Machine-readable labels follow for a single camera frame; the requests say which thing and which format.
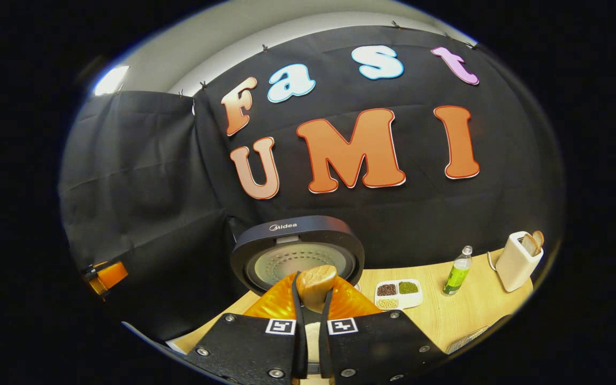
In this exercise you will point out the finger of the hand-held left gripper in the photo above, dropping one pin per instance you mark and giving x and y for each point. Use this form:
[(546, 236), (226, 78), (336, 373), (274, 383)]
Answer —
[(95, 287), (113, 274)]

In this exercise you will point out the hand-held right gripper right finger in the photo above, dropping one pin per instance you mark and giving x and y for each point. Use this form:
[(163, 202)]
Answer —
[(377, 347)]

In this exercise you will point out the toasted bread slice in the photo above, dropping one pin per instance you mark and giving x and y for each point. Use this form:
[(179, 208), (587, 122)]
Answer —
[(529, 245), (539, 239)]

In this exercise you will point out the wooden spoon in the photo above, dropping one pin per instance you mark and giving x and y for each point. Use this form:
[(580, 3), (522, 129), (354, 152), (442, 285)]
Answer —
[(316, 283)]

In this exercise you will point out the black silver rice cooker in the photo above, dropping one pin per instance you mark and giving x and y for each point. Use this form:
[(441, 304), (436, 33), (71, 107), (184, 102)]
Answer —
[(286, 235)]

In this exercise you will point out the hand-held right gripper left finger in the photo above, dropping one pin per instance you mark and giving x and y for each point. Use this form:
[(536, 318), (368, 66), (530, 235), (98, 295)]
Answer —
[(249, 347)]

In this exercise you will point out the row of black cloth clips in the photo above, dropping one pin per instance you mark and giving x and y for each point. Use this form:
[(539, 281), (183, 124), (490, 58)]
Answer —
[(395, 24)]

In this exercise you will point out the white divided grain dish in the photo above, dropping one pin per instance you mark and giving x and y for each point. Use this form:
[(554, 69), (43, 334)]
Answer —
[(399, 295)]

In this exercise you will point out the white toaster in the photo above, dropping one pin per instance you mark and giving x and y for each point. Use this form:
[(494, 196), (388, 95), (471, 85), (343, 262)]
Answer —
[(514, 267)]

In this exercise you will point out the green label drink bottle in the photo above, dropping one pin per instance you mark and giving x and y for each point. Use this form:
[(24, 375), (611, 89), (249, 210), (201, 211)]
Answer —
[(456, 275)]

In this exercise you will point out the long ceiling light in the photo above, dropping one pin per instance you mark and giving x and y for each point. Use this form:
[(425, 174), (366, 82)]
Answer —
[(111, 80)]

